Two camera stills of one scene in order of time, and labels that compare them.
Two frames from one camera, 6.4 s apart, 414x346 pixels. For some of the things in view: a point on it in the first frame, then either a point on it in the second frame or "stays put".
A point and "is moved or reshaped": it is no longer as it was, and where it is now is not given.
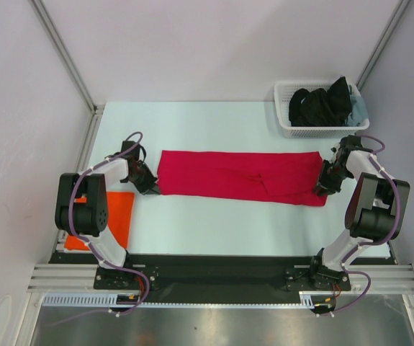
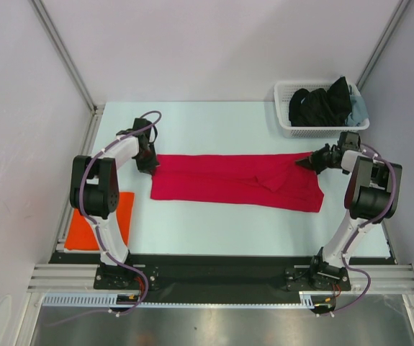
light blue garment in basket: x=358 y=109 stays put
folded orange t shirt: x=119 y=214 stays put
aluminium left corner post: x=55 y=36 stays put
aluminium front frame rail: x=384 y=279 stays put
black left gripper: x=145 y=188 → x=149 y=167
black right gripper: x=326 y=181 → x=322 y=158
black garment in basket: x=320 y=107 stays put
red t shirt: x=289 y=178 is moved or reshaped
